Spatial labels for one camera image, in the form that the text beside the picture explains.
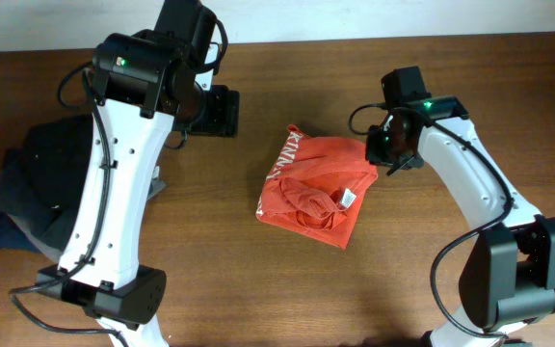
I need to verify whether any navy blue folded garment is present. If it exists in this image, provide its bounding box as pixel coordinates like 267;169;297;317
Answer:
0;212;40;254

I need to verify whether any black cable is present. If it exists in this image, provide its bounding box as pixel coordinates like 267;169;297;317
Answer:
9;16;230;347
347;102;515;341

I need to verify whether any right black cable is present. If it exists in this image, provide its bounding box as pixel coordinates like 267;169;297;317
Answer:
347;102;515;341

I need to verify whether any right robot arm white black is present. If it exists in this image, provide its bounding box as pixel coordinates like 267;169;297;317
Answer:
365;66;555;346

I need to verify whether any black folded garment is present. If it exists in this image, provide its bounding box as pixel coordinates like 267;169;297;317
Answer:
0;114;100;242

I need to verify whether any red orange t-shirt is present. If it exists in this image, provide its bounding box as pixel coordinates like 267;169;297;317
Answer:
255;124;378;249

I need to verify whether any left black cable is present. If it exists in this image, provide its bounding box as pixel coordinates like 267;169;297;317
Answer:
9;16;230;347

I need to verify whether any grey folded garment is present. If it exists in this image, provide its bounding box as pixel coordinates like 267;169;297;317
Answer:
0;162;78;262

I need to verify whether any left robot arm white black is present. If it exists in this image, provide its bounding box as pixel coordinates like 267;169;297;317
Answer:
36;0;239;346

